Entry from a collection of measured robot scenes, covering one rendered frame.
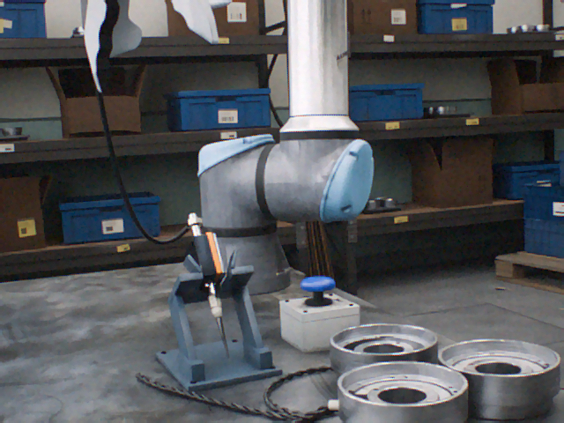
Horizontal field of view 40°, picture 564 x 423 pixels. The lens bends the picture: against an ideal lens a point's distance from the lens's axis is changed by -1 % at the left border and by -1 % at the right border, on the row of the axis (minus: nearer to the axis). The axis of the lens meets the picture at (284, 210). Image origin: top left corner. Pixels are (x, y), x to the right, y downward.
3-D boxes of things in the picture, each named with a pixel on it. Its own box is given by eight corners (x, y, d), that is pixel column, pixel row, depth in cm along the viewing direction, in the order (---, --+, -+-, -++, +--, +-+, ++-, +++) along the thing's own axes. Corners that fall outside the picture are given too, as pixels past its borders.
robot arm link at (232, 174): (225, 217, 128) (219, 135, 127) (299, 218, 123) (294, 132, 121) (186, 227, 118) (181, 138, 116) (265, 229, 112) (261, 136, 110)
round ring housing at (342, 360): (337, 360, 82) (337, 322, 82) (438, 361, 80) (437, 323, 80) (323, 396, 72) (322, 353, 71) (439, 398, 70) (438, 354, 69)
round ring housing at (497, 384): (548, 380, 73) (548, 338, 72) (571, 424, 63) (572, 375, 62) (436, 380, 75) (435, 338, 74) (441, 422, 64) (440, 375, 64)
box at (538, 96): (577, 112, 499) (576, 54, 495) (516, 115, 487) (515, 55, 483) (541, 113, 538) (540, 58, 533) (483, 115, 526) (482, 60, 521)
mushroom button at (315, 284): (342, 322, 88) (340, 278, 87) (309, 326, 87) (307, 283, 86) (328, 314, 92) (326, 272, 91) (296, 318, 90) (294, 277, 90)
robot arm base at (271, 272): (184, 282, 126) (181, 221, 125) (271, 271, 131) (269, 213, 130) (209, 300, 112) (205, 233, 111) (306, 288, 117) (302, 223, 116)
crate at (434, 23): (458, 41, 513) (457, 8, 511) (495, 35, 479) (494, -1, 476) (391, 41, 493) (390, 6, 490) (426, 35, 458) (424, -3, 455)
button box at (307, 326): (361, 344, 87) (359, 301, 87) (303, 353, 85) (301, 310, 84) (331, 327, 95) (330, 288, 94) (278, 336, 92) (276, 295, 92)
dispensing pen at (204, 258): (219, 353, 76) (183, 206, 83) (210, 367, 79) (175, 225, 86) (241, 350, 77) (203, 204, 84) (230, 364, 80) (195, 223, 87)
